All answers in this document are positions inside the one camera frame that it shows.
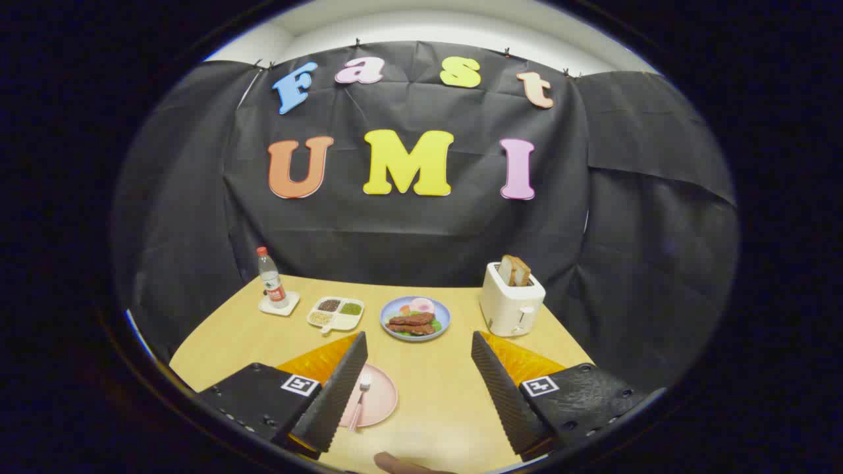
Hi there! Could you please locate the brown rounded object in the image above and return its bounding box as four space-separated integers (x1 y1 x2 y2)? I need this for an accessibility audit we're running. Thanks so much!
374 452 455 474

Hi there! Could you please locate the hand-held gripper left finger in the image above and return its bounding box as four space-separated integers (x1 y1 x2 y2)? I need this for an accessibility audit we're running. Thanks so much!
196 331 369 460

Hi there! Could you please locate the fork with checkered handle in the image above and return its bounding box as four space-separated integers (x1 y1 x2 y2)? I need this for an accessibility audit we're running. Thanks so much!
348 373 373 433

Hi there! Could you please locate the white divided snack tray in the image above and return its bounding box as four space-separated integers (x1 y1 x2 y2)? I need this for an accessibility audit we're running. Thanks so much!
307 296 365 335

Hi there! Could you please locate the pink plate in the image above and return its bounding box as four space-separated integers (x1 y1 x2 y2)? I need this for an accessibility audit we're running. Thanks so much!
339 363 398 429

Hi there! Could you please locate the clear water bottle red cap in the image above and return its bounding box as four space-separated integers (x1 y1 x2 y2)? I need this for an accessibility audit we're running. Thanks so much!
256 247 289 309

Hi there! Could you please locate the white toaster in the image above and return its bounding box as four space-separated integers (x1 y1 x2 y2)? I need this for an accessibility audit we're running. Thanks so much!
479 262 547 338

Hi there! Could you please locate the blue plate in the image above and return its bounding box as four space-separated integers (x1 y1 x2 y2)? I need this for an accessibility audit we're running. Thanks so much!
380 296 452 342

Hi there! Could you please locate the white square coaster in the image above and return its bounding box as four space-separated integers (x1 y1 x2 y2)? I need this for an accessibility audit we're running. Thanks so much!
258 291 301 317

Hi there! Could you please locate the black backdrop cloth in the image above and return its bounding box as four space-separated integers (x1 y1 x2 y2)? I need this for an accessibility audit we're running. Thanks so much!
112 41 740 396

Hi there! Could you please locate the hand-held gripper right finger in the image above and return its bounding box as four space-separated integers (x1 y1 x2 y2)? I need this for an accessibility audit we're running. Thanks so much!
470 330 666 461

